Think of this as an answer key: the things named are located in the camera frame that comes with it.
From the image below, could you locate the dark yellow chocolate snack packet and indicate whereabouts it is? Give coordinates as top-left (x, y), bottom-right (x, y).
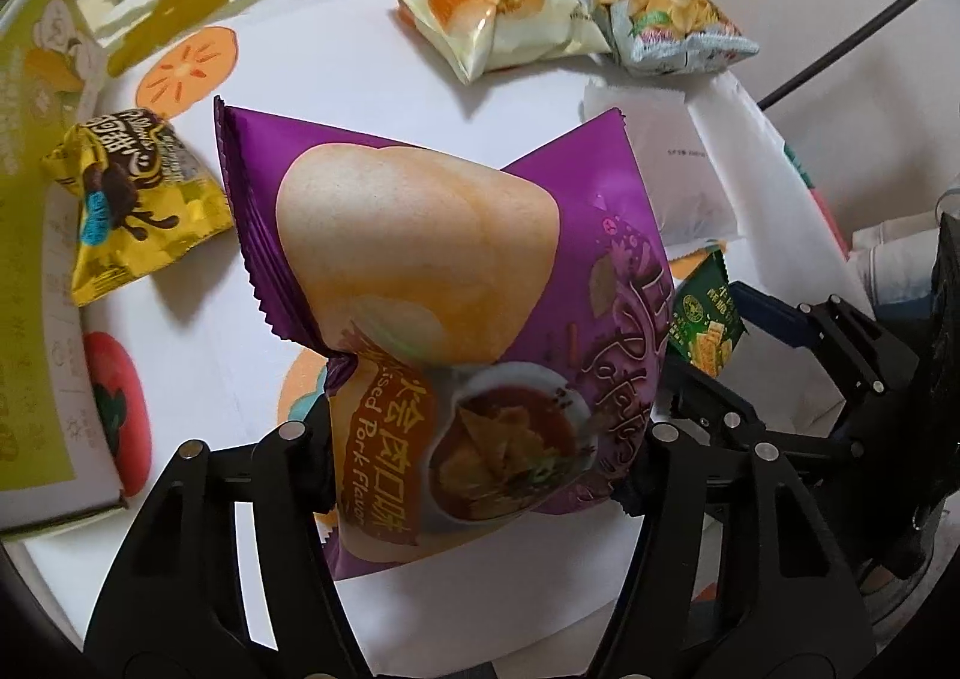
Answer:
top-left (41, 111), bottom-right (235, 309)

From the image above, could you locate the plain white packet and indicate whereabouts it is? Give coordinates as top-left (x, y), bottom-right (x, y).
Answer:
top-left (581, 79), bottom-right (743, 253)

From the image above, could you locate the light blue chip packet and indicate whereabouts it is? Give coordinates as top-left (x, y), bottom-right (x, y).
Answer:
top-left (589, 0), bottom-right (762, 76)

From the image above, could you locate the black curved lamp stand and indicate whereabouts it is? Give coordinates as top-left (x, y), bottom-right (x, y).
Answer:
top-left (756, 0), bottom-right (947, 112)

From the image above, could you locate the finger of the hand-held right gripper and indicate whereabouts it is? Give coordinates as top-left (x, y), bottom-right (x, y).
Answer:
top-left (660, 355), bottom-right (852, 459)
top-left (726, 280), bottom-right (925, 396)

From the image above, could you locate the white cloth bundle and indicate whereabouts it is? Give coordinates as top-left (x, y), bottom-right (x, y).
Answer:
top-left (851, 218), bottom-right (947, 309)

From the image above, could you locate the dark green snack packet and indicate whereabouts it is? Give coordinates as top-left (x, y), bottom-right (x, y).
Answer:
top-left (666, 250), bottom-right (747, 380)

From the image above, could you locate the purple chip bag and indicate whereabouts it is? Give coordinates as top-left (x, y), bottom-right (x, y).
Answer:
top-left (212, 95), bottom-right (670, 582)

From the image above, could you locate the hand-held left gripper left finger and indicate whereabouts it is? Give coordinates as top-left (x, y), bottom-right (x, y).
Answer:
top-left (90, 420), bottom-right (377, 679)

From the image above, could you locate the pale yellow bread packet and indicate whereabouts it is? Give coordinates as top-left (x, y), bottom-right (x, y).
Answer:
top-left (379, 0), bottom-right (612, 85)

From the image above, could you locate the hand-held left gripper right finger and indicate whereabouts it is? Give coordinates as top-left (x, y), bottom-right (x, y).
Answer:
top-left (600, 422), bottom-right (880, 679)

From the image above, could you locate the green cardboard box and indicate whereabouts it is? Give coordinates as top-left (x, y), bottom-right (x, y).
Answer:
top-left (0, 0), bottom-right (130, 537)

